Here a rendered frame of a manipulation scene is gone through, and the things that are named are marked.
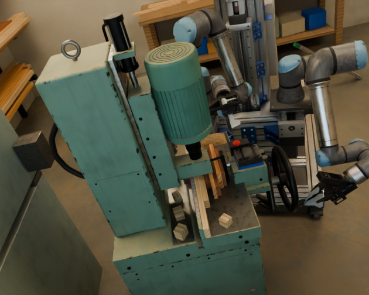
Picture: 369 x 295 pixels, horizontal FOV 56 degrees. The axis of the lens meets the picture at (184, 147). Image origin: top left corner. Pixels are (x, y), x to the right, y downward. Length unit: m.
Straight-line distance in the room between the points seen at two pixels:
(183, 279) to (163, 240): 0.22
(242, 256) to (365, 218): 1.19
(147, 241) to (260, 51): 1.22
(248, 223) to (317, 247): 1.10
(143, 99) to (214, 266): 0.76
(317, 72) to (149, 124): 0.72
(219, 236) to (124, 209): 0.38
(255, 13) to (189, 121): 0.99
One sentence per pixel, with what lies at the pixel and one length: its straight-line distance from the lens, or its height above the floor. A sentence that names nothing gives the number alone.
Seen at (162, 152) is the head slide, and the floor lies 1.15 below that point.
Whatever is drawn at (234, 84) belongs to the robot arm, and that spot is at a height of 1.05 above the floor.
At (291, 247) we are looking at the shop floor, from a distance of 2.30.
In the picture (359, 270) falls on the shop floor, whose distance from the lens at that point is 2.25.
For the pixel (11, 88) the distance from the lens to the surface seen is 3.98.
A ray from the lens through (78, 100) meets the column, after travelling 1.09.
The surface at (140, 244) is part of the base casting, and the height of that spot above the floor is 0.80.
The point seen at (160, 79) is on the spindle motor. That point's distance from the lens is 1.08.
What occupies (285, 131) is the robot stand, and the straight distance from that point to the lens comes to 1.93.
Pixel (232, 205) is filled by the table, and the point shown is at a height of 0.90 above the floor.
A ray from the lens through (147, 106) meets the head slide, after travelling 1.13.
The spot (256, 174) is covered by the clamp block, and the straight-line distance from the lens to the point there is 1.39.
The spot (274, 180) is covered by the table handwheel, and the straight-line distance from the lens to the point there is 1.51.
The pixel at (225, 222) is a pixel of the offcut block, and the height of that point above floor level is 0.93.
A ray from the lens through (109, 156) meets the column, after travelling 1.20.
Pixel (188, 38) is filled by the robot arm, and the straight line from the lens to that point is 1.59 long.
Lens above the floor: 1.87
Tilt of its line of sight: 36 degrees down
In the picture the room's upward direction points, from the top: 15 degrees counter-clockwise
